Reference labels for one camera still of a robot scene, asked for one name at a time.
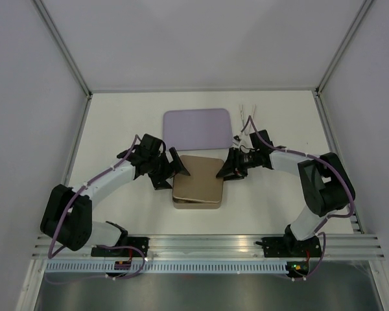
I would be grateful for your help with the white slotted cable duct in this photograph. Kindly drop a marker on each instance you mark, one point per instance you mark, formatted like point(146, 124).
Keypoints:
point(169, 266)

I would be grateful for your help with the aluminium frame post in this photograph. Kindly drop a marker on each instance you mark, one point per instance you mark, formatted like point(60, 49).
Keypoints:
point(344, 44)
point(52, 28)

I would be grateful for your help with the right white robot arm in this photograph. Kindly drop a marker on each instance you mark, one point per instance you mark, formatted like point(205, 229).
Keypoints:
point(325, 185)

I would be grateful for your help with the left aluminium frame post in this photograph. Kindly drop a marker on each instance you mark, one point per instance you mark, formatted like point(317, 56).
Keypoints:
point(52, 28)

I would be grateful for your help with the beige chocolate box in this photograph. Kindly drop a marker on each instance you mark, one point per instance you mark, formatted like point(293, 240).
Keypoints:
point(184, 203)

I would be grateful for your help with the beige box lid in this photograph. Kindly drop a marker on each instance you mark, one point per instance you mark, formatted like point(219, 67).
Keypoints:
point(202, 184)

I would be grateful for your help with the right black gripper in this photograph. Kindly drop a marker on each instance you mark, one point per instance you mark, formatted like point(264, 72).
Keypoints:
point(233, 162)

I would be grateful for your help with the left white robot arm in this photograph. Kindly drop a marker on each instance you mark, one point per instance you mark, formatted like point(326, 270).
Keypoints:
point(68, 217)

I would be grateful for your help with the purple plastic tray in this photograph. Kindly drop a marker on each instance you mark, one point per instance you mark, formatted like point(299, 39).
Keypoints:
point(197, 129)

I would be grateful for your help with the white metal tongs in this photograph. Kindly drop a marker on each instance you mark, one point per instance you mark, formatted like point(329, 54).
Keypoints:
point(246, 111)

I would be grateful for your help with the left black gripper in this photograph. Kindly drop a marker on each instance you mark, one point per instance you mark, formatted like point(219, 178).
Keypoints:
point(159, 181)

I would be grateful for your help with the right aluminium frame post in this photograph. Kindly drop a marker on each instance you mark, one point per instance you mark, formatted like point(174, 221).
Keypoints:
point(344, 44)

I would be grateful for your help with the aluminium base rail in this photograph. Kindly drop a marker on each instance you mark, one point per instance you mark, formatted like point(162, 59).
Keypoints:
point(254, 247)

